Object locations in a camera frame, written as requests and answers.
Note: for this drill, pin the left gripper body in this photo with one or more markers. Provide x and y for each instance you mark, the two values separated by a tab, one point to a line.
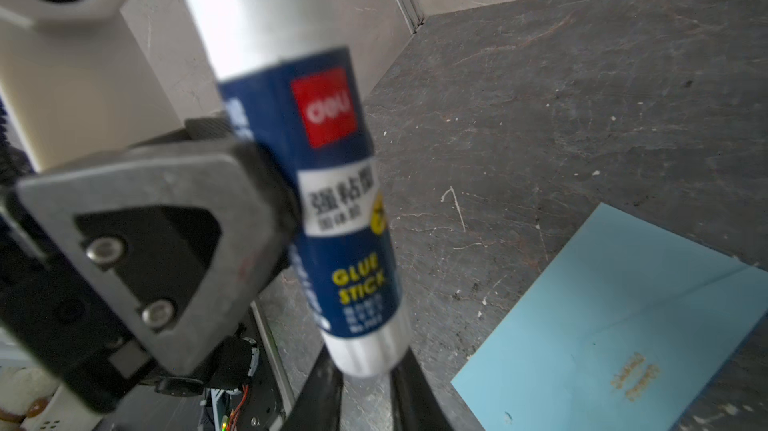
55	315

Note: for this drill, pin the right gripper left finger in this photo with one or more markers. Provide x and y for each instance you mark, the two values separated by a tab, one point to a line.
318	406

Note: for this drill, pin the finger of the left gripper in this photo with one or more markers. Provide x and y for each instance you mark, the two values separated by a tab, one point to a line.
176	239

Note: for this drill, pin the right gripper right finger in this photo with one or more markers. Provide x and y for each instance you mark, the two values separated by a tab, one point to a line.
414	406

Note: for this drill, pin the glue stick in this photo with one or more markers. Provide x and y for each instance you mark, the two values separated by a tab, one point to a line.
285	76

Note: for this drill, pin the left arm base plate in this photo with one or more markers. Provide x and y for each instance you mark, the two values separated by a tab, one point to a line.
265	398

